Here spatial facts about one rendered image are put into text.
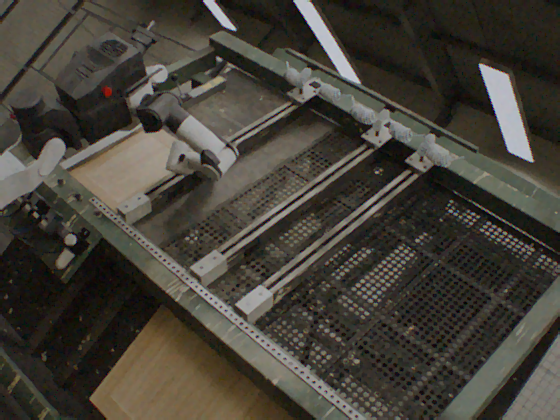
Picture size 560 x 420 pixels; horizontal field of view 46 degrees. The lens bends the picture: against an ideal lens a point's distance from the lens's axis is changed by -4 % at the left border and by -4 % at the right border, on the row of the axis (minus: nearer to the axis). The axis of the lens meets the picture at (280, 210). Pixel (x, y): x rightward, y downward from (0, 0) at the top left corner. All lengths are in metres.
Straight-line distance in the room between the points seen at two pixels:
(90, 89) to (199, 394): 1.16
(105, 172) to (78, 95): 0.63
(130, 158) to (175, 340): 0.86
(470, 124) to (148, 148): 5.74
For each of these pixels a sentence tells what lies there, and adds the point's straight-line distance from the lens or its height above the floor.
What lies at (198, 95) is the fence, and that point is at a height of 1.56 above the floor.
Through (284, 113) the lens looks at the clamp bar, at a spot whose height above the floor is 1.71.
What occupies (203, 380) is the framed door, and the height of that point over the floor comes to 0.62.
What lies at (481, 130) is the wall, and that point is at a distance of 8.28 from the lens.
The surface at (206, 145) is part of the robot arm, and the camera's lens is 2.46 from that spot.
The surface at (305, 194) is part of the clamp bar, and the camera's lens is 2.77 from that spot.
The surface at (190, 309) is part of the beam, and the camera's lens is 2.42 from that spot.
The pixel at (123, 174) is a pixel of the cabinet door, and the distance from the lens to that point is 3.00.
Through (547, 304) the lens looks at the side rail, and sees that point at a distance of 2.61.
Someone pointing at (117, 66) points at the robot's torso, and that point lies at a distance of 2.48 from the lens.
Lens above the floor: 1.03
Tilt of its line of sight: 6 degrees up
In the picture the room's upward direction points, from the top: 38 degrees clockwise
